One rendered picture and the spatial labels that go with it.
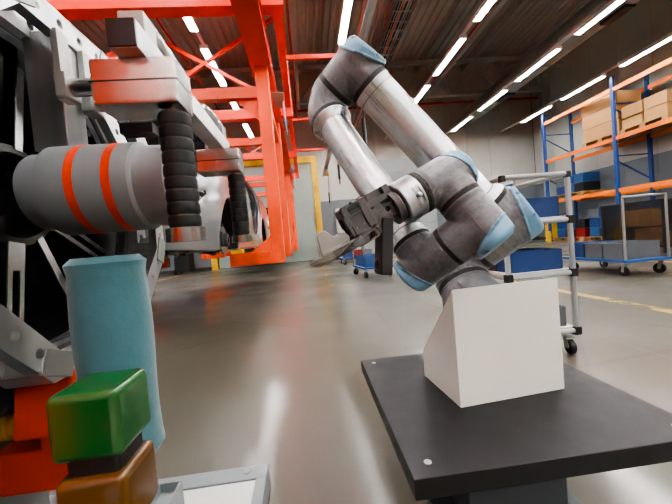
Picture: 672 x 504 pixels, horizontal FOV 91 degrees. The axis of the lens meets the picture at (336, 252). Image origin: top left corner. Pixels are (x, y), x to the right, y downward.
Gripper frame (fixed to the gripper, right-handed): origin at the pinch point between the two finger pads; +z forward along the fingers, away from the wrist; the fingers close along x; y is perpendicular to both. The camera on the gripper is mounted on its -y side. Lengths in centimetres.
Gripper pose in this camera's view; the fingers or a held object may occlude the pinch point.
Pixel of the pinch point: (317, 265)
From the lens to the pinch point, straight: 64.2
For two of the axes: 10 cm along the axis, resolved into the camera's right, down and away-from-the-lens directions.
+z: -8.5, 5.1, -1.4
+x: 1.8, 0.2, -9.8
